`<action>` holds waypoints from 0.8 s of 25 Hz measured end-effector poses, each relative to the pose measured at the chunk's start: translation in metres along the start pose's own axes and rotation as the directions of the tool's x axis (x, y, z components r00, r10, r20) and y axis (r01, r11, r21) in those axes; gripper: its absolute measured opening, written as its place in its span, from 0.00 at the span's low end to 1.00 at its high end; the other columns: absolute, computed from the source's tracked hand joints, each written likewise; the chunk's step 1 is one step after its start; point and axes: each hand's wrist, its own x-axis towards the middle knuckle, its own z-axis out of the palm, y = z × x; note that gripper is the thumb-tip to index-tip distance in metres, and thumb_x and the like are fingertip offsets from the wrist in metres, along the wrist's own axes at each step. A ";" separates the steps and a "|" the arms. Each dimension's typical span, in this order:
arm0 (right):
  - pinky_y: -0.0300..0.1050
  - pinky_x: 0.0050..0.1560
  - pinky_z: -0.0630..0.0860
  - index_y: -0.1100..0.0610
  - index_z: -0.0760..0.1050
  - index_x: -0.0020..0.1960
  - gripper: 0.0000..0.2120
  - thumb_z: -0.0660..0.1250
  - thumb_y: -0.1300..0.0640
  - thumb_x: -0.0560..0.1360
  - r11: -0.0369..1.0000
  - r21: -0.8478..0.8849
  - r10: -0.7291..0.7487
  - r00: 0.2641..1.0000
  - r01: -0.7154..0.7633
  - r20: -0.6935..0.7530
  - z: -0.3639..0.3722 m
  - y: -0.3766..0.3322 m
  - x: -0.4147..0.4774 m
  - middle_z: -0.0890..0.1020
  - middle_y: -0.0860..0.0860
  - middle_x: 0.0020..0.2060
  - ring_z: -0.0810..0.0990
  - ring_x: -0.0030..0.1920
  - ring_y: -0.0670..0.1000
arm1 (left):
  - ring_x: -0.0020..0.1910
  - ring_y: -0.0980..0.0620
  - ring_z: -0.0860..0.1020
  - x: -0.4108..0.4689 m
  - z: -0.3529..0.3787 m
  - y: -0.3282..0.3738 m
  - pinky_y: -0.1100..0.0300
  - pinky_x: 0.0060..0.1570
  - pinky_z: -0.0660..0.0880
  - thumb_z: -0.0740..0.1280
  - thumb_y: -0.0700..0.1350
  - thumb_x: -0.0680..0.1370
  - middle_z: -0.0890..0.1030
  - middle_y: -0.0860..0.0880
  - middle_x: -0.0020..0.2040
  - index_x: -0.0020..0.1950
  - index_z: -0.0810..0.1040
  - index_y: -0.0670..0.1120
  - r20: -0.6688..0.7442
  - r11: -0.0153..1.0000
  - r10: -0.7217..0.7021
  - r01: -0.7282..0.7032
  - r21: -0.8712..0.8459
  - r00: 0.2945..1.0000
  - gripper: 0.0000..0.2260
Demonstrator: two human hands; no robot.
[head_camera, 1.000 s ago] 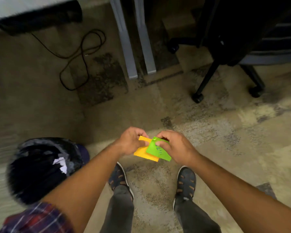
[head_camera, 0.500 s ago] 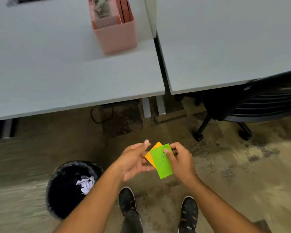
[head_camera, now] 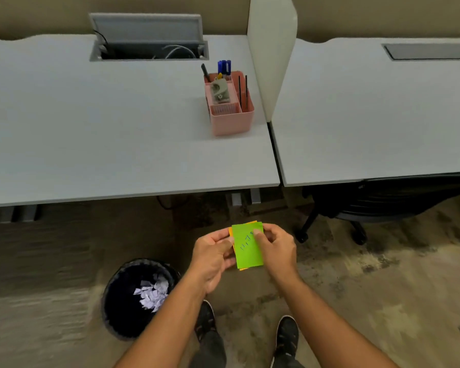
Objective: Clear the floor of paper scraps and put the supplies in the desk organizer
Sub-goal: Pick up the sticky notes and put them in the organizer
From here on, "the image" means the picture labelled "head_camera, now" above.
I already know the person's right hand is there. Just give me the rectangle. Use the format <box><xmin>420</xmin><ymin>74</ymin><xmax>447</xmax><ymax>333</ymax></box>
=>
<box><xmin>252</xmin><ymin>223</ymin><xmax>297</xmax><ymax>281</ymax></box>

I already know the person's left hand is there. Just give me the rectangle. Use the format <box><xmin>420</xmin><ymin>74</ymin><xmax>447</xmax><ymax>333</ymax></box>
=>
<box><xmin>187</xmin><ymin>228</ymin><xmax>237</xmax><ymax>295</ymax></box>

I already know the green sticky note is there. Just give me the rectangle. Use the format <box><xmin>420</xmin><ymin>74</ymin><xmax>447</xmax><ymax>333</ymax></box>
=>
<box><xmin>231</xmin><ymin>222</ymin><xmax>264</xmax><ymax>269</ymax></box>

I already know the orange sticky note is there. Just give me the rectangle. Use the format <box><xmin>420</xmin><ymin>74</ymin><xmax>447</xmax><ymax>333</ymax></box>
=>
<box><xmin>228</xmin><ymin>221</ymin><xmax>258</xmax><ymax>272</ymax></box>

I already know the person's right forearm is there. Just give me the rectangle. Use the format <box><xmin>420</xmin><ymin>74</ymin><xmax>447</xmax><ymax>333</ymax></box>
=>
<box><xmin>270</xmin><ymin>270</ymin><xmax>401</xmax><ymax>368</ymax></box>

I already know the person's left forearm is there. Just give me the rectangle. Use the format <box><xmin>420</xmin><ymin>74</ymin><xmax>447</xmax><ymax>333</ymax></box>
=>
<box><xmin>113</xmin><ymin>269</ymin><xmax>208</xmax><ymax>368</ymax></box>

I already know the grey desk leg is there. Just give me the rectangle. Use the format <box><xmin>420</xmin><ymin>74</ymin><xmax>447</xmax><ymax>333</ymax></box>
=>
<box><xmin>231</xmin><ymin>188</ymin><xmax>261</xmax><ymax>206</ymax></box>
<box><xmin>0</xmin><ymin>205</ymin><xmax>40</xmax><ymax>223</ymax></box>

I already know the person's left shoe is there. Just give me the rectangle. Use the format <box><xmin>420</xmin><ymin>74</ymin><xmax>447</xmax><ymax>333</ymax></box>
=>
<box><xmin>194</xmin><ymin>300</ymin><xmax>216</xmax><ymax>343</ymax></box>

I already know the person's shoe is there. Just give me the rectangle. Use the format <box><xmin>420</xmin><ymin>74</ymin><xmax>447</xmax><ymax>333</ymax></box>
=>
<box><xmin>275</xmin><ymin>316</ymin><xmax>300</xmax><ymax>359</ymax></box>
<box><xmin>194</xmin><ymin>300</ymin><xmax>216</xmax><ymax>343</ymax></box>

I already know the pile of torn paper scraps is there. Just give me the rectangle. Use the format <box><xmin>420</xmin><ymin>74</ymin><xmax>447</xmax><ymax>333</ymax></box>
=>
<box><xmin>133</xmin><ymin>274</ymin><xmax>170</xmax><ymax>313</ymax></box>

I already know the person's right shoe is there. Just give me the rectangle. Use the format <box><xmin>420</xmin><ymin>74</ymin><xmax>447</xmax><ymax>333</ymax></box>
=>
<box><xmin>275</xmin><ymin>316</ymin><xmax>300</xmax><ymax>359</ymax></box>

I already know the black waste bin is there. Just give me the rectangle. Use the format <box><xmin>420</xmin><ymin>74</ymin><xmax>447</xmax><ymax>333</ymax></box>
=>
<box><xmin>101</xmin><ymin>258</ymin><xmax>181</xmax><ymax>340</ymax></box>

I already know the black office chair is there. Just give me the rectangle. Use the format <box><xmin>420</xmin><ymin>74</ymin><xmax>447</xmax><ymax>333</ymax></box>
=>
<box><xmin>294</xmin><ymin>173</ymin><xmax>460</xmax><ymax>246</ymax></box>

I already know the pink desk organizer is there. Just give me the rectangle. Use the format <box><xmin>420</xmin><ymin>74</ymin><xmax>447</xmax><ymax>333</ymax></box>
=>
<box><xmin>204</xmin><ymin>70</ymin><xmax>255</xmax><ymax>137</ymax></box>

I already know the beige tape dispenser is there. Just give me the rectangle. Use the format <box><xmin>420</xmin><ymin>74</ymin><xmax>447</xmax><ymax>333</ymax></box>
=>
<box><xmin>210</xmin><ymin>78</ymin><xmax>231</xmax><ymax>105</ymax></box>

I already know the white desk divider panel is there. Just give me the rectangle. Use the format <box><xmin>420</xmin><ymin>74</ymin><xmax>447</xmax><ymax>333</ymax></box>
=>
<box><xmin>247</xmin><ymin>0</ymin><xmax>298</xmax><ymax>123</ymax></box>

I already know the white cable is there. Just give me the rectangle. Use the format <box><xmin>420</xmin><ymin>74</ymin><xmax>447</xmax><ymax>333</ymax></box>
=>
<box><xmin>152</xmin><ymin>44</ymin><xmax>198</xmax><ymax>60</ymax></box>

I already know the open grey cable hatch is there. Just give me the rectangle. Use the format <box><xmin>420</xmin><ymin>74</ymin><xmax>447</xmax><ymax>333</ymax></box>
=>
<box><xmin>88</xmin><ymin>12</ymin><xmax>210</xmax><ymax>62</ymax></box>

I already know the black cable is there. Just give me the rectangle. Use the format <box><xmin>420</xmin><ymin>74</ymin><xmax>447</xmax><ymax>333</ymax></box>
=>
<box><xmin>93</xmin><ymin>30</ymin><xmax>109</xmax><ymax>54</ymax></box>

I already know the closed grey cable hatch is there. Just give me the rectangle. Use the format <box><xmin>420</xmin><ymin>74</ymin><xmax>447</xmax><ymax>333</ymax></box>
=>
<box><xmin>382</xmin><ymin>43</ymin><xmax>460</xmax><ymax>61</ymax></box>

